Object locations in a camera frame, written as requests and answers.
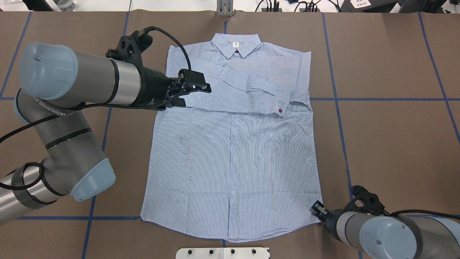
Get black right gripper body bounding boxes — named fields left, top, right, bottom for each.
left=324, top=209, right=342, bottom=238

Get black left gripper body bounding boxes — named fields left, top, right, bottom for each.
left=138, top=68, right=181, bottom=110

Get blue striped button shirt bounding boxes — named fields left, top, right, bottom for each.
left=140, top=34, right=322, bottom=243

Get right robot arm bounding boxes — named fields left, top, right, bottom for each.
left=310, top=201, right=460, bottom=259

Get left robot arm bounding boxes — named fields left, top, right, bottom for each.
left=1, top=40, right=212, bottom=224

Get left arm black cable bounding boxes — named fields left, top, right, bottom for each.
left=0, top=26, right=193, bottom=191

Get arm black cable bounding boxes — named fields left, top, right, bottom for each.
left=390, top=209, right=460, bottom=220
left=0, top=26, right=193, bottom=191

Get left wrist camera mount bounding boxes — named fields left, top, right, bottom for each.
left=105, top=31, right=153, bottom=68

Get aluminium frame post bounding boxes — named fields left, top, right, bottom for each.
left=216, top=0, right=234, bottom=17

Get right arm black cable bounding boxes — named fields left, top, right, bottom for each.
left=390, top=209, right=460, bottom=220

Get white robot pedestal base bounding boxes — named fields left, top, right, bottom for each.
left=175, top=247, right=271, bottom=259

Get black power strip cables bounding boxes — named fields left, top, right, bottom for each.
left=255, top=0, right=342, bottom=13

